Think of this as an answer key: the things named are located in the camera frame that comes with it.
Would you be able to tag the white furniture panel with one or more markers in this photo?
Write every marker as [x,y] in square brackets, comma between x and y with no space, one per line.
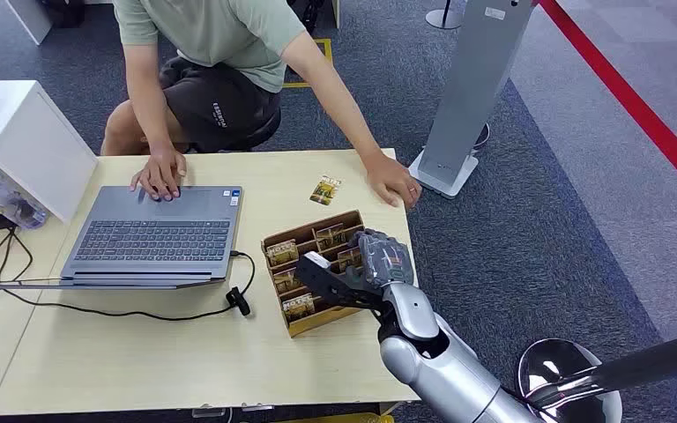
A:
[30,17]

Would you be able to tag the brown cardboard card holder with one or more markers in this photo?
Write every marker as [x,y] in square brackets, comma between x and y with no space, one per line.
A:
[315,324]

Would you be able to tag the chrome stanchion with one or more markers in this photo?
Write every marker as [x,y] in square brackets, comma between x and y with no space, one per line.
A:
[572,379]

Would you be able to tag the person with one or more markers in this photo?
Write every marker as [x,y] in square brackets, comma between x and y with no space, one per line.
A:
[221,35]

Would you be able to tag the black stool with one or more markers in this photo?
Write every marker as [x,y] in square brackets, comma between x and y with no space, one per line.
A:
[265,131]

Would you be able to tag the grey laptop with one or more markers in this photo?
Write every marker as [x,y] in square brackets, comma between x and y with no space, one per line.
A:
[151,239]

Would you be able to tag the yellow floor tape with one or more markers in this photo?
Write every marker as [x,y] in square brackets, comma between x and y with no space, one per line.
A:
[322,55]

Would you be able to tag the clear plastic water bottle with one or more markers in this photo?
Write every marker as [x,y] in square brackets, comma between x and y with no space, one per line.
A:
[5,204]

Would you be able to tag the grey kiosk stand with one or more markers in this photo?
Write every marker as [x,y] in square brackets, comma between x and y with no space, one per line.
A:
[473,87]

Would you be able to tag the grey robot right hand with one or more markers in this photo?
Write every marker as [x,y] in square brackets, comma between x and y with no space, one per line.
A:
[386,260]

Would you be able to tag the white cabinet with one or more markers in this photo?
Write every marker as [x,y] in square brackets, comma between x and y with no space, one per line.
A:
[29,140]

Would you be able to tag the person's right forearm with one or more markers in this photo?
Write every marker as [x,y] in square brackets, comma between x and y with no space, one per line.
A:
[147,99]

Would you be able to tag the gold hotel card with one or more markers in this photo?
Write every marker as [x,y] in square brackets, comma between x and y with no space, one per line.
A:
[325,190]
[286,281]
[282,253]
[351,257]
[299,306]
[330,236]

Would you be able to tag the person's left forearm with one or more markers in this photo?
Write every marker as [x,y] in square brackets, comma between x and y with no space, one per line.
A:
[338,102]

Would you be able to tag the person's right hand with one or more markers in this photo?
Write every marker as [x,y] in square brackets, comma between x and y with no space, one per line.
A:
[160,172]

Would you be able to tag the red barrier belt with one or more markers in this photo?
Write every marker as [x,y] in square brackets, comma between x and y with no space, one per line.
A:
[624,93]

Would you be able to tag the person's left hand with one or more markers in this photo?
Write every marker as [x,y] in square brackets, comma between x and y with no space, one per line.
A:
[392,178]

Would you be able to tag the grey stanchion base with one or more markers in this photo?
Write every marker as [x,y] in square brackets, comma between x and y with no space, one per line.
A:
[445,17]

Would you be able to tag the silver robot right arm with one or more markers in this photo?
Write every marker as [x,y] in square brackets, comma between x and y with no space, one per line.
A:
[432,356]

